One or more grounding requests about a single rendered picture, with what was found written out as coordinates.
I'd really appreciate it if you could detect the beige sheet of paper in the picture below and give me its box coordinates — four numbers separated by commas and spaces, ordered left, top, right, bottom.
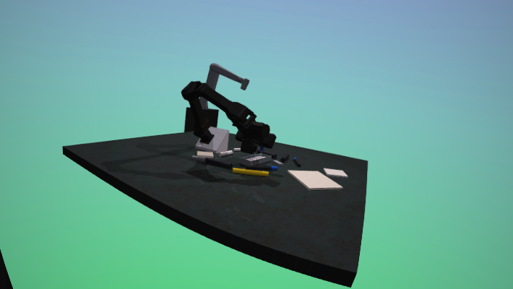
288, 170, 343, 190

